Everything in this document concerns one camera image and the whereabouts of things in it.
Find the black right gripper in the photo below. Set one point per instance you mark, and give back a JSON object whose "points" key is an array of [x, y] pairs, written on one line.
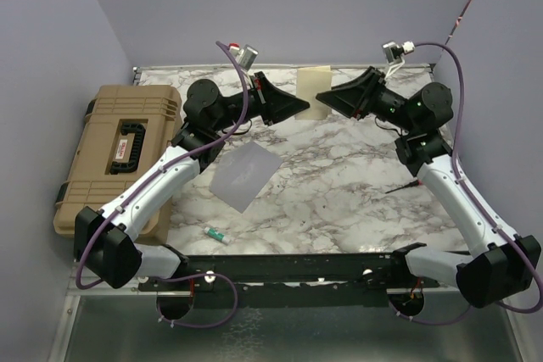
{"points": [[356, 97]]}

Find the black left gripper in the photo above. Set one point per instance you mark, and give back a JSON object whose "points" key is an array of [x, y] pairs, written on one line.
{"points": [[273, 111]]}

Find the beige paper letter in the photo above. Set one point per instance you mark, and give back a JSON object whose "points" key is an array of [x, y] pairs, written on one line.
{"points": [[310, 82]]}

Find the grey paper envelope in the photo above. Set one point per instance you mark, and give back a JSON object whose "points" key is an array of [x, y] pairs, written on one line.
{"points": [[242, 173]]}

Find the green white glue stick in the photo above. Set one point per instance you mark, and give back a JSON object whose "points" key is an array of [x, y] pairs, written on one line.
{"points": [[216, 235]]}

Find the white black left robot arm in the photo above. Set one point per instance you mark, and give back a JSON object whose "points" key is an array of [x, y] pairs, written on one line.
{"points": [[106, 239]]}

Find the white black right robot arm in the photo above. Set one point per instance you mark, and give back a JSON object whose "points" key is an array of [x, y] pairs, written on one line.
{"points": [[499, 262]]}

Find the tan plastic tool case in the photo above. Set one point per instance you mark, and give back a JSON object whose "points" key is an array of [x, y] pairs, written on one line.
{"points": [[126, 131]]}

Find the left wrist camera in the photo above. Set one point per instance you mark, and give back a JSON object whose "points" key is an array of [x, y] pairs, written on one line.
{"points": [[245, 56]]}

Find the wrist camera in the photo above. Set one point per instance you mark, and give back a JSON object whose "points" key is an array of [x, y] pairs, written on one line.
{"points": [[245, 56], [394, 54]]}

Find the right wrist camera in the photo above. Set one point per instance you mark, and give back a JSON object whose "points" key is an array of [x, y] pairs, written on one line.
{"points": [[394, 54]]}

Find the red handled screwdriver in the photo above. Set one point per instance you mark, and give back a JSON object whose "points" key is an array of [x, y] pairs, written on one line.
{"points": [[408, 185]]}

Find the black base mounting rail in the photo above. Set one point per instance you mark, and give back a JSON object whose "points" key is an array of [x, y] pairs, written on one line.
{"points": [[286, 281]]}

